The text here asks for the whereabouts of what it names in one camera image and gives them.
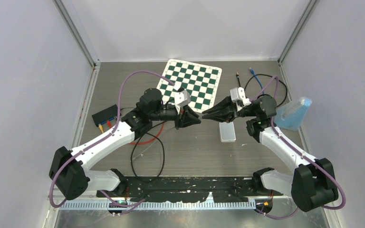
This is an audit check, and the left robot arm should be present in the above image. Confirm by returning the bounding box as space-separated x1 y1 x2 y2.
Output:
48 88 201 200

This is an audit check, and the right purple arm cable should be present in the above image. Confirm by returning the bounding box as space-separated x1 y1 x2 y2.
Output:
249 75 347 211

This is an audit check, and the black looped ethernet cable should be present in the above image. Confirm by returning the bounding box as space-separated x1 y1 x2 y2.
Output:
244 74 288 108

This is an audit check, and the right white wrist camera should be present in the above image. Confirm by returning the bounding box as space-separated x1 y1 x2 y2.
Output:
230 87 252 112

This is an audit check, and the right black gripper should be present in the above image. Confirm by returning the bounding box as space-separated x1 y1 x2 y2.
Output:
202 95 258 124

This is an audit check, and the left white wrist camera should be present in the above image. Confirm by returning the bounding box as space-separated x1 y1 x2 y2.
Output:
173 86 191 114

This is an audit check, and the green white chessboard mat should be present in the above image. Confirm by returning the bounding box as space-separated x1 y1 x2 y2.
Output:
162 59 222 113

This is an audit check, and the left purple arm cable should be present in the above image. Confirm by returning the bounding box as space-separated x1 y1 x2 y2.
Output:
48 69 177 209

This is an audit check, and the long black ethernet cable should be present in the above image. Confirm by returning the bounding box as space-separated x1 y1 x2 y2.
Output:
130 121 167 183

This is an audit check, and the black network switch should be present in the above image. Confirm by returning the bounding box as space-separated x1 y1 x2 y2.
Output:
92 104 118 128

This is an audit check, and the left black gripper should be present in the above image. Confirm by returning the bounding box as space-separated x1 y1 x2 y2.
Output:
150 105 202 130

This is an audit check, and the red ethernet cable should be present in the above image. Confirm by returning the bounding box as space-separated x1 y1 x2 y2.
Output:
106 119 165 146

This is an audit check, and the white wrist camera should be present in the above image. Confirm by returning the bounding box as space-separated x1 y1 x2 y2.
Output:
230 87 252 112
173 86 191 114

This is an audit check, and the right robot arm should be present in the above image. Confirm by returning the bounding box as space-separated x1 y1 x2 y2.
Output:
202 95 346 212

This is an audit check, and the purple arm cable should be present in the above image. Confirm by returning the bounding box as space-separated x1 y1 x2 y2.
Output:
48 69 177 209
249 75 347 211

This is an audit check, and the white router box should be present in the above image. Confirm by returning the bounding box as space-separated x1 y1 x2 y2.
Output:
219 122 236 143

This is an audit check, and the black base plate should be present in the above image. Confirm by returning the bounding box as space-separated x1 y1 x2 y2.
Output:
106 176 282 203

